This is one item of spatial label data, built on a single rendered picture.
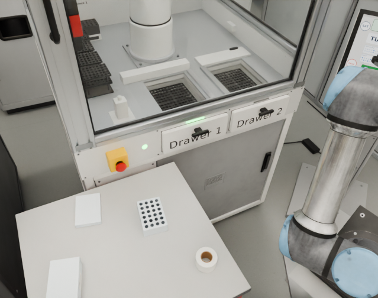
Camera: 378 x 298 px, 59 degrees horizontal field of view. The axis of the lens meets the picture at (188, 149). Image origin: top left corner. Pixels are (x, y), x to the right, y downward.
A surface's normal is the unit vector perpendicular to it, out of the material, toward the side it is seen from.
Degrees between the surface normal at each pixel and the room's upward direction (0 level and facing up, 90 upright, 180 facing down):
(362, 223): 43
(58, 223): 0
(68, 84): 90
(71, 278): 0
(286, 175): 0
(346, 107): 67
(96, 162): 90
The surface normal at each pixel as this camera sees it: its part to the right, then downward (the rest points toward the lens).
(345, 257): -0.37, -0.14
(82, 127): 0.44, 0.65
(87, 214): 0.04, -0.70
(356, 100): -0.59, 0.17
